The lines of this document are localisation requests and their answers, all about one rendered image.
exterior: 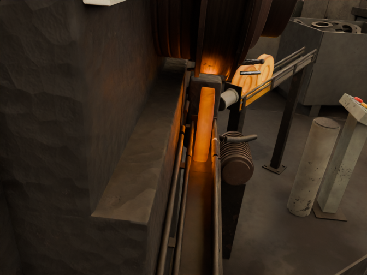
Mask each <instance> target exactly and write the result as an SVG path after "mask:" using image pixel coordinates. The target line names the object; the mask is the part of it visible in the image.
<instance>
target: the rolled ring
mask: <svg viewBox="0 0 367 275"><path fill-rule="evenodd" d="M214 104H215V89H214V88H208V87H202V88H201V94H200V103H199V113H198V122H197V132H196V141H195V147H194V156H193V160H194V161H199V162H206V161H207V158H208V153H209V147H210V139H211V131H212V122H213V115H214Z"/></svg>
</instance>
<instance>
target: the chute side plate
mask: <svg viewBox="0 0 367 275"><path fill-rule="evenodd" d="M217 147H218V167H219V169H218V215H219V239H220V252H219V261H220V275H223V265H222V214H221V163H220V141H219V131H218V123H217Z"/></svg>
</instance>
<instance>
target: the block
mask: <svg viewBox="0 0 367 275"><path fill-rule="evenodd" d="M202 87H208V88H214V89H215V104H214V115H213V117H217V116H218V108H219V104H220V96H221V89H222V80H221V77H220V76H218V75H208V74H199V77H194V73H193V74H191V76H190V80H189V85H188V87H187V93H186V94H188V97H187V100H188V101H189V107H188V113H187V117H186V124H191V115H198V113H199V103H200V94H201V88H202ZM188 135H189V129H185V134H184V139H183V145H184V147H186V148H187V145H188Z"/></svg>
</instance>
